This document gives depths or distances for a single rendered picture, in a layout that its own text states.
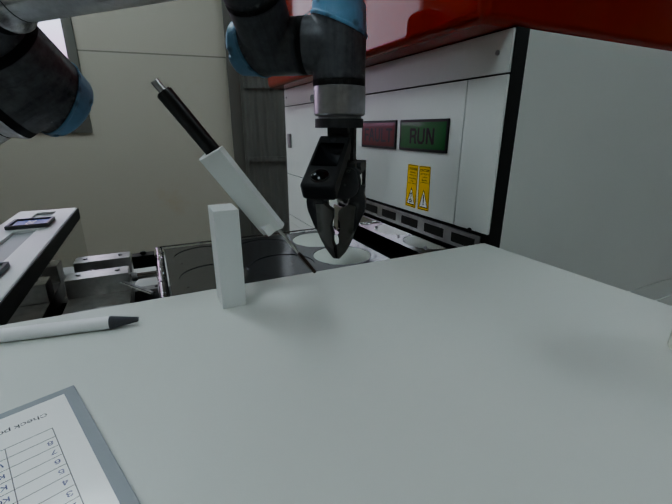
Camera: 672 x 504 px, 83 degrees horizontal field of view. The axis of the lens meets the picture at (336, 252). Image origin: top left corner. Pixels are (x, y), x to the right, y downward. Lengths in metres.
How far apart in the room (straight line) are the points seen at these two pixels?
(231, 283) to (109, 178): 2.45
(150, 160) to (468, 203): 2.34
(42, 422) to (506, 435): 0.23
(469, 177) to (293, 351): 0.37
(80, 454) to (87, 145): 2.58
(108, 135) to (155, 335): 2.45
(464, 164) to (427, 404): 0.39
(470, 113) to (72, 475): 0.52
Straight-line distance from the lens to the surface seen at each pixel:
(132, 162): 2.72
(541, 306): 0.37
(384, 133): 0.72
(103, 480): 0.21
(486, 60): 0.55
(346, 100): 0.56
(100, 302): 0.63
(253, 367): 0.26
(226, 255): 0.32
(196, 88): 2.68
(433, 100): 0.62
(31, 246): 0.65
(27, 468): 0.24
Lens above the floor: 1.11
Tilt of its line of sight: 18 degrees down
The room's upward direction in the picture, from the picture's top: straight up
